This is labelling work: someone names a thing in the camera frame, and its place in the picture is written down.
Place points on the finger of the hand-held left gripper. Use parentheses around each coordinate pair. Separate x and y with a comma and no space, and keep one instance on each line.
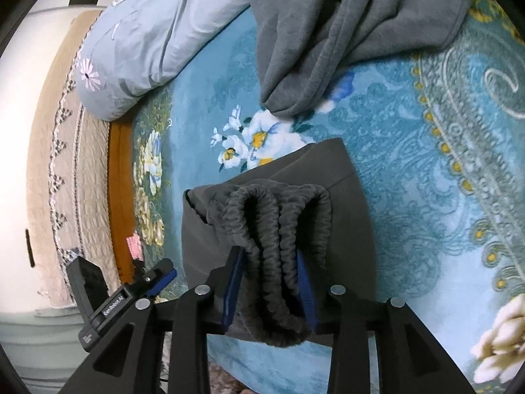
(160,277)

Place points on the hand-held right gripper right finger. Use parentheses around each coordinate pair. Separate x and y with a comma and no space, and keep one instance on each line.
(305,291)

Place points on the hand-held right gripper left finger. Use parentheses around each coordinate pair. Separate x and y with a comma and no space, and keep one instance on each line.
(231,291)

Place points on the dark grey pants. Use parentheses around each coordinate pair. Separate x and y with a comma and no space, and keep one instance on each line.
(336,221)

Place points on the beige quilted bedspread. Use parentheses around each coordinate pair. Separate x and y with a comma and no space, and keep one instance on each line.
(78,172)

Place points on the teal floral blanket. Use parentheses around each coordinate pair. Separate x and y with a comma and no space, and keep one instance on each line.
(410,164)

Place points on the light blue flowered pillow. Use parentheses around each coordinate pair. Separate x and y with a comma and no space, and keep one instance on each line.
(164,41)

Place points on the grey fleece top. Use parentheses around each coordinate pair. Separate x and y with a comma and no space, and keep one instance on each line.
(328,37)

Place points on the orange wooden bed frame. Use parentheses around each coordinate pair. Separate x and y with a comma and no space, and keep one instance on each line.
(122,197)

